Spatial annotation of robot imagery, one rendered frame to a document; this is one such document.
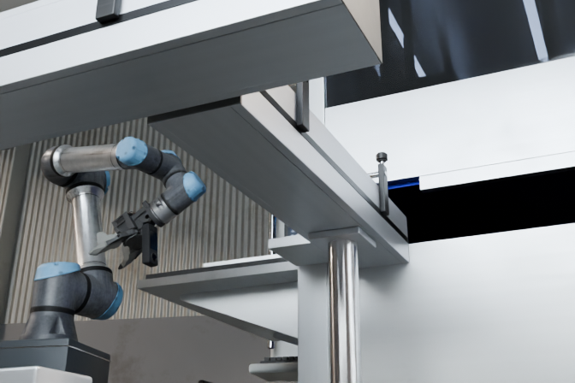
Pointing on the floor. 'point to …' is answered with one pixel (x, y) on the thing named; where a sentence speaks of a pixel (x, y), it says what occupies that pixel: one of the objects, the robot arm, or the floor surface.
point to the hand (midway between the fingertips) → (104, 264)
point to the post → (313, 289)
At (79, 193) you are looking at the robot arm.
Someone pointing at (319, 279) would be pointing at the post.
